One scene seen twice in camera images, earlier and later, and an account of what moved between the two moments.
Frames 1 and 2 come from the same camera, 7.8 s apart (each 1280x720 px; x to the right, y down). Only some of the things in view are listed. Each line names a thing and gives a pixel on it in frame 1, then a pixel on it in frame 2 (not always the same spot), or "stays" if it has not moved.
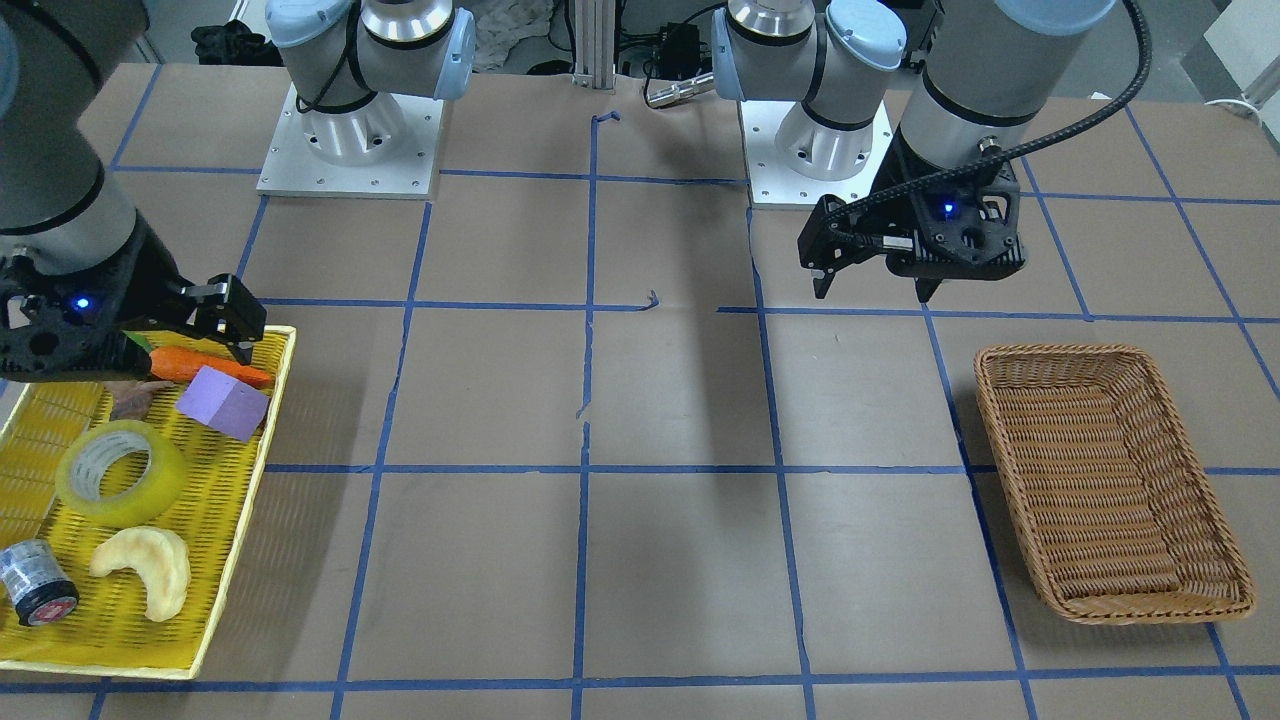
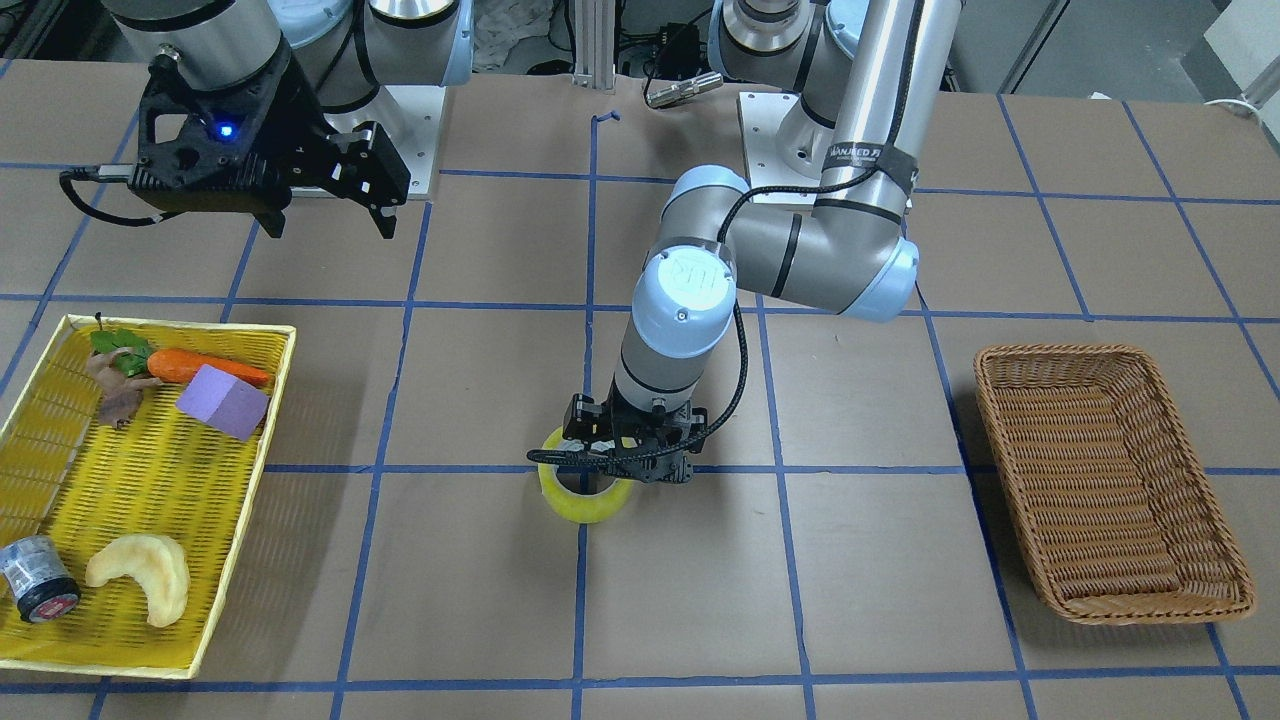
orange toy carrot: x=168 y=363 stays
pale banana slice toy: x=160 y=556 stays
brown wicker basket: x=1121 y=516 stays
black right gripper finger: x=231 y=314 → x=369 y=169
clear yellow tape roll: x=80 y=464 → x=576 y=507
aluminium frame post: x=594 y=41 stays
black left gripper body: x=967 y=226 → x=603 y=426
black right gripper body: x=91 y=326 → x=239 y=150
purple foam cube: x=223 y=402 stays
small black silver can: x=36 y=583 stays
